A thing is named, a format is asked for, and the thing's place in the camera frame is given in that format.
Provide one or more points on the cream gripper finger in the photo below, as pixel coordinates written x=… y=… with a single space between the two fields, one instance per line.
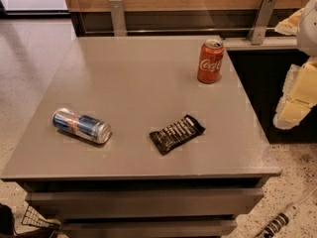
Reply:
x=289 y=26
x=299 y=96

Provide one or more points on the blue silver redbull can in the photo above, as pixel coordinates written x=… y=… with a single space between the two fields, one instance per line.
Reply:
x=83 y=126

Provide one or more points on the black snack bar wrapper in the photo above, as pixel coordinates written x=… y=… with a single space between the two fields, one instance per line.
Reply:
x=176 y=134

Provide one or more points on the orange coca-cola can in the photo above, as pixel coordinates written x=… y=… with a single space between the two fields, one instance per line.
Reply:
x=210 y=60

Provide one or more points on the black wire basket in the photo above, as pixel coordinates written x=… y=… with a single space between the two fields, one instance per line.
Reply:
x=34 y=219

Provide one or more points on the white power strip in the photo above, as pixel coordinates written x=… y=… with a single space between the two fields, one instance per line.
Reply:
x=281 y=220

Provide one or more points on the grey drawer cabinet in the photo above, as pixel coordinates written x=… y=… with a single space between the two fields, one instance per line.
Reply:
x=126 y=188

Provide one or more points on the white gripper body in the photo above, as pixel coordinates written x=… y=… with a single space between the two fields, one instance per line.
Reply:
x=308 y=27

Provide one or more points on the left metal wall bracket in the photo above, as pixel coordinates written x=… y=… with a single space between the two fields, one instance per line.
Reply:
x=118 y=18

